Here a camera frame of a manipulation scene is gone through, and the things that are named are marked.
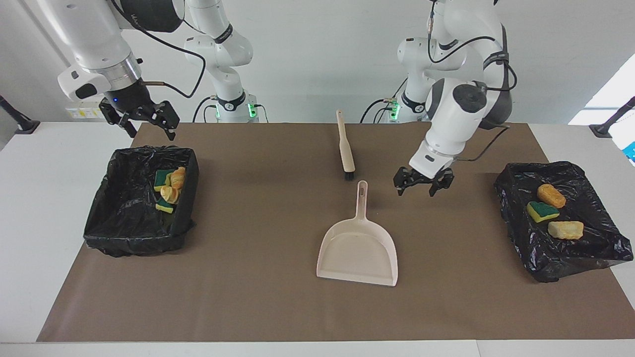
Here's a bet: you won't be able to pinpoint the beige hand brush black bristles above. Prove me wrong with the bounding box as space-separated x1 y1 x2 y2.
336 110 356 180

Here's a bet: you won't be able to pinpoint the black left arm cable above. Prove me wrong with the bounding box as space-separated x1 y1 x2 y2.
428 0 518 163

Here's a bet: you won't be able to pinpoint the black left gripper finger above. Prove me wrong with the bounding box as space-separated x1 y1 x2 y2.
429 169 454 197
393 168 413 196

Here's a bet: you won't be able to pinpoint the black bag lined bin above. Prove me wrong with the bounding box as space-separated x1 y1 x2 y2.
83 145 200 257
494 161 635 284

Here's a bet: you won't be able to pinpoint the brown paper table mat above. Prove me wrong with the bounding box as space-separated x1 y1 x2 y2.
36 122 635 343

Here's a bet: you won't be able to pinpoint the striped croissant pastry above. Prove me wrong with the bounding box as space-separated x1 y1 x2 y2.
548 221 585 240

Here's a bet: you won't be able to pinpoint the pale pink plastic dustpan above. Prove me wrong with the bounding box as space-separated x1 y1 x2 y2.
317 180 399 287

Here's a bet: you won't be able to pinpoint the black clamp stand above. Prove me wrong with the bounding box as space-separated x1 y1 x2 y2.
0 95 40 134
589 97 635 138

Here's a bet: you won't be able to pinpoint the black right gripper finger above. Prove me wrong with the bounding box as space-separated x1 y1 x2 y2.
119 114 138 138
151 101 180 141

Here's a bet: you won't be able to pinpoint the white wall socket box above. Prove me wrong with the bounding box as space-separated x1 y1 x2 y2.
65 102 107 119

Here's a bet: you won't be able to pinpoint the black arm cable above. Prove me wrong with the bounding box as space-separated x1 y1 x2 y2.
428 0 518 163
108 0 206 99

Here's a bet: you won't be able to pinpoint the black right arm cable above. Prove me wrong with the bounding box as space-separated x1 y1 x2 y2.
108 0 206 99

